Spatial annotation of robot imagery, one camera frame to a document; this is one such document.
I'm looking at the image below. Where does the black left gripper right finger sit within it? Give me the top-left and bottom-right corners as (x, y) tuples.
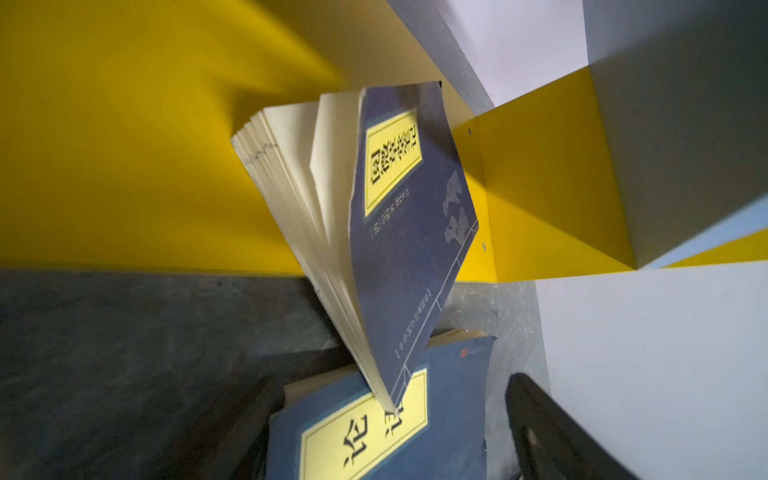
(505, 373), (636, 479)

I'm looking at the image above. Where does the dark blue book under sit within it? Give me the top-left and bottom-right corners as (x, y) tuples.
(265, 329), (495, 479)

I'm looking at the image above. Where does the yellow wooden bookshelf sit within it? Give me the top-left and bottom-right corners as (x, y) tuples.
(1, 1), (767, 283)

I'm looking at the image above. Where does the dark blue book top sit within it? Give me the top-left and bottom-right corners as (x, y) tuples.
(231, 81), (479, 412)

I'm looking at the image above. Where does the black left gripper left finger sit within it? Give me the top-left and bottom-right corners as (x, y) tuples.
(197, 376), (282, 479)

